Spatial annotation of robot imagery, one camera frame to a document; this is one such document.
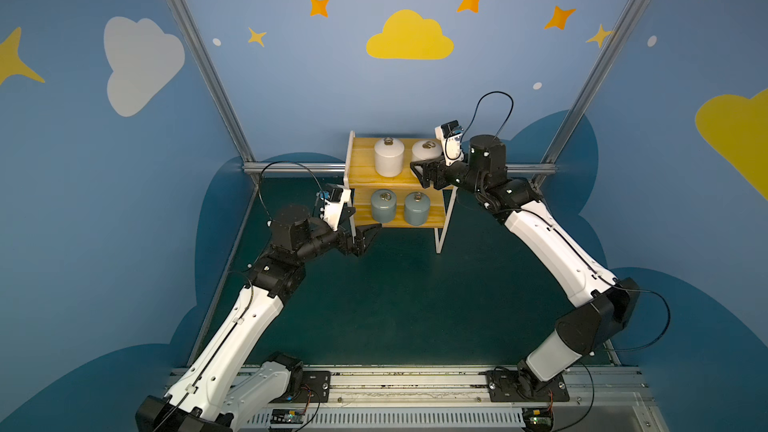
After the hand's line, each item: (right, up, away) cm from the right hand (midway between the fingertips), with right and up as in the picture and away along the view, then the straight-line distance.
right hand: (429, 156), depth 74 cm
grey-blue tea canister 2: (-2, -13, +10) cm, 16 cm away
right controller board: (+27, -66, -1) cm, 71 cm away
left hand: (-16, -14, -6) cm, 22 cm away
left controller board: (-35, -64, -3) cm, 73 cm away
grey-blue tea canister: (-11, -12, +10) cm, 19 cm away
